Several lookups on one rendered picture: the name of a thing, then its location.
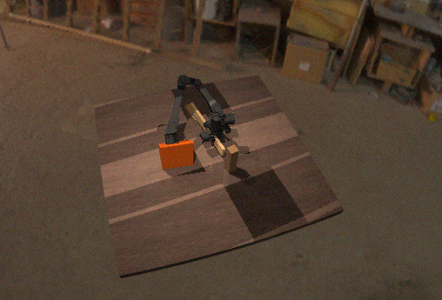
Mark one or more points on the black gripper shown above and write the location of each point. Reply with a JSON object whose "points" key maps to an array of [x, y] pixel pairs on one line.
{"points": [[215, 131]]}

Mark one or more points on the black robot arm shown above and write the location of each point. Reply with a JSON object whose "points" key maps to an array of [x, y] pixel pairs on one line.
{"points": [[215, 107]]}

